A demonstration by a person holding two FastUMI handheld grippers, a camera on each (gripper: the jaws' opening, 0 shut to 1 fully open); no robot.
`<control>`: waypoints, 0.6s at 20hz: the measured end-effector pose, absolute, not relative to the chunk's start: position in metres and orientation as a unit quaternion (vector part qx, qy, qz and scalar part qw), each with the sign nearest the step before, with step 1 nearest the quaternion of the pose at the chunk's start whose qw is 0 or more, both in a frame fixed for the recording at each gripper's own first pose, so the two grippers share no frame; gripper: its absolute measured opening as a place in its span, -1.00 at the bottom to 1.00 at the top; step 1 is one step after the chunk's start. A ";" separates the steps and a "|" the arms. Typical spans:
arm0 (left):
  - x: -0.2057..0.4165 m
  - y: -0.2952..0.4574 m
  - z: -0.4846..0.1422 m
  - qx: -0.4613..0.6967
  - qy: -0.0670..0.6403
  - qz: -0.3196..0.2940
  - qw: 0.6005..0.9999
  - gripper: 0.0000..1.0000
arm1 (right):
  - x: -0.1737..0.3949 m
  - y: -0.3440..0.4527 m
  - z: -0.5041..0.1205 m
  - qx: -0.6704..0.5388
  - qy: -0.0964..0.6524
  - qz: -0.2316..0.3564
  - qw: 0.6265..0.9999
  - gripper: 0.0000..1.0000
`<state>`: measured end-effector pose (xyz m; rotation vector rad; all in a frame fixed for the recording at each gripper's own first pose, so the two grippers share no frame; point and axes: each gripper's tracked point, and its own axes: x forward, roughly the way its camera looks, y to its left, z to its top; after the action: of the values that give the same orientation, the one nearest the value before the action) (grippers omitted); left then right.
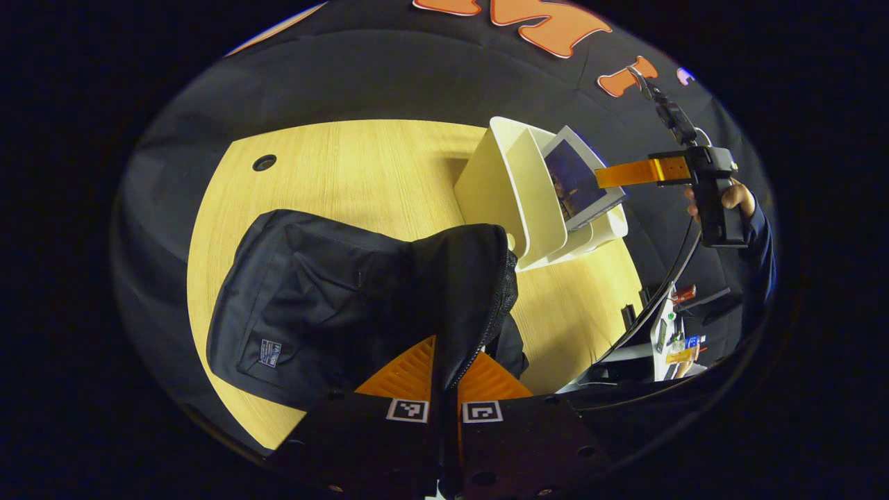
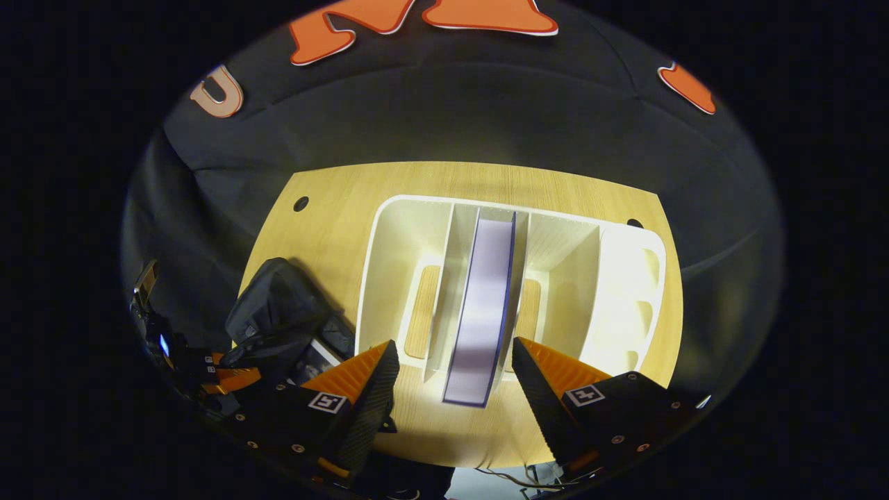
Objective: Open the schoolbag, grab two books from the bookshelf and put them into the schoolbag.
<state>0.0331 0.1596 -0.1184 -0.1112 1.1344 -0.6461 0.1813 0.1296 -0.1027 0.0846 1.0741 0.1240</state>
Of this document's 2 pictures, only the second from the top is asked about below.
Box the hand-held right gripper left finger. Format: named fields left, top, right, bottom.
left=233, top=340, right=402, bottom=481

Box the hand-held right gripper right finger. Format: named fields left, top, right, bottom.
left=511, top=337, right=699, bottom=474

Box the dark grey cover book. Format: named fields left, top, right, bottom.
left=295, top=338, right=343, bottom=383

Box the black schoolbag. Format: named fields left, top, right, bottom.
left=224, top=258, right=357, bottom=390

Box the blue cover book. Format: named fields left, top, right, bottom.
left=442, top=210, right=517, bottom=409

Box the white bookshelf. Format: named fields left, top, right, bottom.
left=356, top=195, right=668, bottom=390

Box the black backdrop cloth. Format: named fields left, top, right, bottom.
left=122, top=0, right=786, bottom=417

